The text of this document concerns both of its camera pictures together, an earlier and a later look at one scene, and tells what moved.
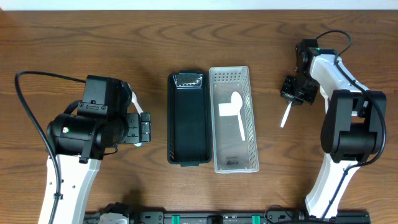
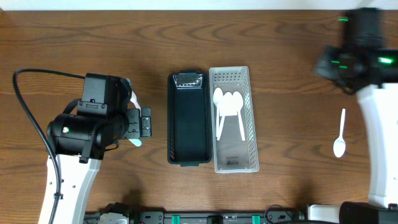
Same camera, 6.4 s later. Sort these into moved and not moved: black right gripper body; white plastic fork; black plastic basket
Moved: black right gripper body
Not moved: black plastic basket; white plastic fork
